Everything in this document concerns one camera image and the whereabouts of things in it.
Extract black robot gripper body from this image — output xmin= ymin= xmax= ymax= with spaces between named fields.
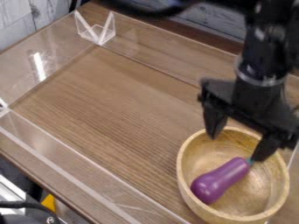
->
xmin=199 ymin=62 xmax=299 ymax=149

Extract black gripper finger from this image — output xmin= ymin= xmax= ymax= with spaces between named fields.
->
xmin=251 ymin=134 xmax=282 ymax=162
xmin=202 ymin=99 xmax=228 ymax=139

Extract brown wooden bowl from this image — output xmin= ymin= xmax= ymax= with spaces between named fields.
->
xmin=176 ymin=127 xmax=290 ymax=224

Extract purple toy eggplant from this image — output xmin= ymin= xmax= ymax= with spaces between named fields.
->
xmin=191 ymin=157 xmax=252 ymax=205

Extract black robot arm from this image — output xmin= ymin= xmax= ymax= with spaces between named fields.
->
xmin=100 ymin=0 xmax=299 ymax=162

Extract yellow black device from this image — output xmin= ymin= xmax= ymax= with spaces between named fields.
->
xmin=24 ymin=191 xmax=81 ymax=224

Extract clear acrylic tray wall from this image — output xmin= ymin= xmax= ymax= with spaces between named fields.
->
xmin=0 ymin=98 xmax=188 ymax=224

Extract clear acrylic corner bracket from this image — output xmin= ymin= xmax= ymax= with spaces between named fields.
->
xmin=73 ymin=11 xmax=116 ymax=46

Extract black cable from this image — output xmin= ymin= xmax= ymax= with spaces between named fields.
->
xmin=0 ymin=200 xmax=60 ymax=224

